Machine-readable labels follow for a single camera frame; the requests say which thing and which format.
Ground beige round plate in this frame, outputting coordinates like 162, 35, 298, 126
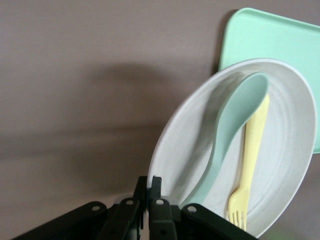
147, 57, 315, 238

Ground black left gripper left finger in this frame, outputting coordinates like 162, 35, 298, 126
99, 176, 149, 240

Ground light green rectangular tray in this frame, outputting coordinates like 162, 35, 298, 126
218, 7, 320, 155

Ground pale green plastic spoon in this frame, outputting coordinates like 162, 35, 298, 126
178, 71, 270, 208

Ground yellow plastic fork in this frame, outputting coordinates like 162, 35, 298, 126
226, 93, 271, 232

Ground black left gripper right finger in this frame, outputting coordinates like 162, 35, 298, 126
149, 176, 181, 240

